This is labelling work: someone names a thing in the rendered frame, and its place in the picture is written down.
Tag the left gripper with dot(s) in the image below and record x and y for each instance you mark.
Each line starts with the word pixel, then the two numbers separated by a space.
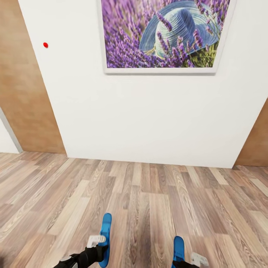
pixel 95 254

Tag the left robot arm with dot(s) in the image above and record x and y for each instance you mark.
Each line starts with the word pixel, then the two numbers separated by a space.
pixel 92 254

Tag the sandal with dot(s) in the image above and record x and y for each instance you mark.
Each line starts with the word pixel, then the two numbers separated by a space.
pixel 105 231
pixel 178 250

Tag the painting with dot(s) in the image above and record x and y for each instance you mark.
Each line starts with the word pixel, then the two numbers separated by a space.
pixel 163 36

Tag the electric switch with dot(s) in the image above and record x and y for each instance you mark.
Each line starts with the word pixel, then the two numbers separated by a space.
pixel 45 44

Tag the sliding door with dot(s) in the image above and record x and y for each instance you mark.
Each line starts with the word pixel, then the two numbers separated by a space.
pixel 255 149
pixel 23 95

